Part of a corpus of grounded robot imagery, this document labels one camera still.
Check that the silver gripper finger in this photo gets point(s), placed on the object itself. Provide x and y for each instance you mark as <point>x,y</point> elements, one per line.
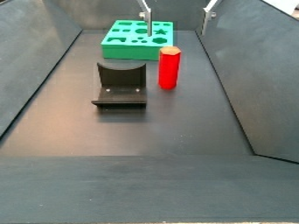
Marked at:
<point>208,14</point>
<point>146,15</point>

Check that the red hexagonal prism block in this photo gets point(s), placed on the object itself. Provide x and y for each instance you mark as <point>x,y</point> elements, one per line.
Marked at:
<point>168,66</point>

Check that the green shape sorter board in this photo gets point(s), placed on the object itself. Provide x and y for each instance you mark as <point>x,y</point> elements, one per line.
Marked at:
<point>128,42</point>

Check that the black curved stand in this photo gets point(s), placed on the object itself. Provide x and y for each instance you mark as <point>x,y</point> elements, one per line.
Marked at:
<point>122,86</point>

